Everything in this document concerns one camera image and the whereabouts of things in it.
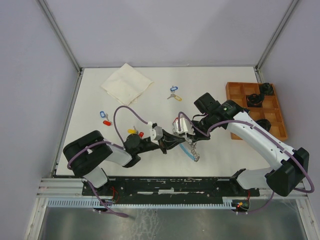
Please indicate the aluminium rail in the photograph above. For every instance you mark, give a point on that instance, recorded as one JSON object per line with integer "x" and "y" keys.
{"x": 60, "y": 188}

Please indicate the left aluminium frame post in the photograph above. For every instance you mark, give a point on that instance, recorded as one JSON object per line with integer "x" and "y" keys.
{"x": 44, "y": 6}

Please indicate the black fabric bundle bottom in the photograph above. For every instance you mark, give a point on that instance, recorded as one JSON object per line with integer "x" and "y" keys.
{"x": 264, "y": 123}

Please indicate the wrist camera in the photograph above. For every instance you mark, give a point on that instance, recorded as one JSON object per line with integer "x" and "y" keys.
{"x": 156, "y": 132}
{"x": 183, "y": 126}

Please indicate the blue tag upper key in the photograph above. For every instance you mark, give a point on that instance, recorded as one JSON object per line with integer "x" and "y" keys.
{"x": 173, "y": 89}

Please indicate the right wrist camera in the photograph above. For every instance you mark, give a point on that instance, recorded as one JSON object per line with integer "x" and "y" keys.
{"x": 183, "y": 126}

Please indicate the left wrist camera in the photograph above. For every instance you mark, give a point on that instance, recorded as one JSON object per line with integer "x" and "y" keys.
{"x": 156, "y": 132}

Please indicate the black mounting plate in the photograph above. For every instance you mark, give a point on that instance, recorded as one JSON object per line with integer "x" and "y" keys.
{"x": 173, "y": 190}

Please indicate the right aluminium frame post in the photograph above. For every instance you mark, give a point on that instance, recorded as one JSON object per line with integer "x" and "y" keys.
{"x": 277, "y": 33}

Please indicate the white folded cloth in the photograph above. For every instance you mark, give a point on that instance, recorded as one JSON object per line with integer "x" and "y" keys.
{"x": 126, "y": 84}

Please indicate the yellow tag key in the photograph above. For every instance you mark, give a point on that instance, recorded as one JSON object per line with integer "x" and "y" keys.
{"x": 174, "y": 96}
{"x": 132, "y": 130}

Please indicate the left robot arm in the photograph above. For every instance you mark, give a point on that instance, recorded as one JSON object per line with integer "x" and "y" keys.
{"x": 85, "y": 154}

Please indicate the black fabric bundle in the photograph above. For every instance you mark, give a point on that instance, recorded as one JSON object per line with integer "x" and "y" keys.
{"x": 255, "y": 100}
{"x": 266, "y": 89}
{"x": 264, "y": 123}

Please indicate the blue tag key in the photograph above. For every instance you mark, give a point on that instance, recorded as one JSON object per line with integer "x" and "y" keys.
{"x": 104, "y": 115}
{"x": 173, "y": 89}

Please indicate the black fabric bundle top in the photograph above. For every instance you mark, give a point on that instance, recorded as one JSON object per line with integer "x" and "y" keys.
{"x": 266, "y": 89}

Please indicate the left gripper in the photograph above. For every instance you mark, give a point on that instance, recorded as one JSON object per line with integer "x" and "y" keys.
{"x": 170, "y": 140}

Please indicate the aluminium frame post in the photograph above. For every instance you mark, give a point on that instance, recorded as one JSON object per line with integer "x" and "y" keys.
{"x": 277, "y": 33}
{"x": 44, "y": 6}

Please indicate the wooden compartment tray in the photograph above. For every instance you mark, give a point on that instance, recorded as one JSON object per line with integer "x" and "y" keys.
{"x": 270, "y": 110}

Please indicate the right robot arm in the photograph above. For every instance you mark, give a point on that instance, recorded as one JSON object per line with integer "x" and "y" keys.
{"x": 288, "y": 167}

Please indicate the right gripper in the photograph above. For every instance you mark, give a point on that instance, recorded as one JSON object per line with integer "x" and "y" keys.
{"x": 197, "y": 136}

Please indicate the blue handled key organiser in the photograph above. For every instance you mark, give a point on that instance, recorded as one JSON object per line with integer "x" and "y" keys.
{"x": 190, "y": 149}

